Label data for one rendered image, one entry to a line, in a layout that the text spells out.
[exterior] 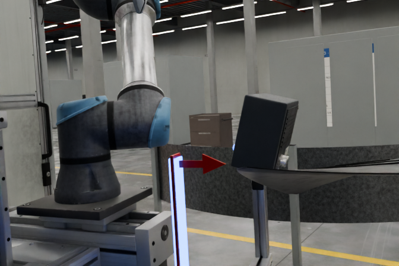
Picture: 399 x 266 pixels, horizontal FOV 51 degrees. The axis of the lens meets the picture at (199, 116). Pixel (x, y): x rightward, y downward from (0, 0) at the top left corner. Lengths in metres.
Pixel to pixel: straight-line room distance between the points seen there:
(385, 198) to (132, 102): 1.68
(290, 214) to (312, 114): 4.58
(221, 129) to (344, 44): 2.42
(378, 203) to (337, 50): 4.56
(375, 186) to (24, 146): 1.85
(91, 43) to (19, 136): 4.88
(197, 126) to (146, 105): 6.47
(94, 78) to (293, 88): 3.24
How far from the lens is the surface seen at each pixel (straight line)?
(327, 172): 0.39
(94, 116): 0.96
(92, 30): 7.23
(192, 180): 2.63
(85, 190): 0.97
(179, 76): 10.45
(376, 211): 2.39
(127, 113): 0.96
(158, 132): 0.96
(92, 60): 7.15
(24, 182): 2.45
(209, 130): 7.30
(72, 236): 1.01
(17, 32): 2.47
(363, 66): 6.62
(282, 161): 1.10
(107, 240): 0.95
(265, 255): 1.07
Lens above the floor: 1.26
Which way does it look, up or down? 3 degrees down
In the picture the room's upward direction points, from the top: 3 degrees counter-clockwise
